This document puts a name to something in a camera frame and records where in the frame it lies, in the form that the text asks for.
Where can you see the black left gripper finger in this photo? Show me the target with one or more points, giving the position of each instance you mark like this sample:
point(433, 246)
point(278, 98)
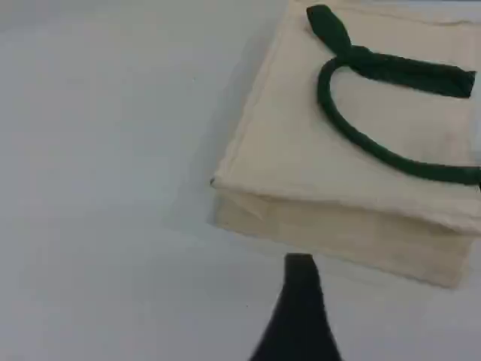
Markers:
point(297, 331)

